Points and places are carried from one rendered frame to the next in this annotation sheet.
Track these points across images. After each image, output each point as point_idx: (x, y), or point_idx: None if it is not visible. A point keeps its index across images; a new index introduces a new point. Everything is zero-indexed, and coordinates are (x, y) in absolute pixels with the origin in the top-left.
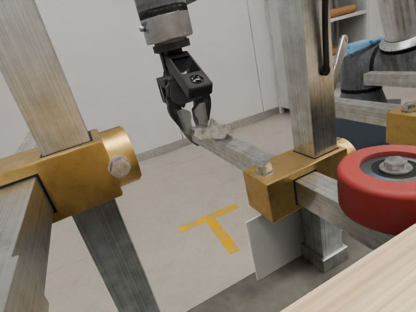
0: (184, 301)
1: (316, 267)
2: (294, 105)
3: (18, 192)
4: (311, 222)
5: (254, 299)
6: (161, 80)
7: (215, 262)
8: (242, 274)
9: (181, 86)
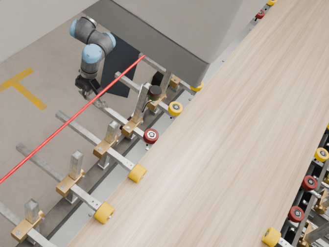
0: (24, 143)
1: (129, 139)
2: (134, 114)
3: (112, 150)
4: None
5: (117, 150)
6: (82, 84)
7: (34, 117)
8: (55, 122)
9: (94, 92)
